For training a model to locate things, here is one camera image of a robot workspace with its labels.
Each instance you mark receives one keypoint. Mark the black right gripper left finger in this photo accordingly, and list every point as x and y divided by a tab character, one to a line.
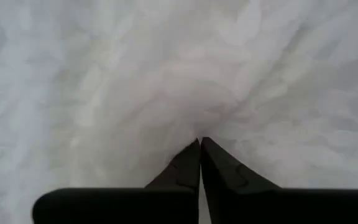
135	205

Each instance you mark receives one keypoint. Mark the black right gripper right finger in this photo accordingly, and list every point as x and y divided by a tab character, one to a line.
259	205

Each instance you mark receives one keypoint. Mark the white textured towel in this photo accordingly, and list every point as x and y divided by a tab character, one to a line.
166	77

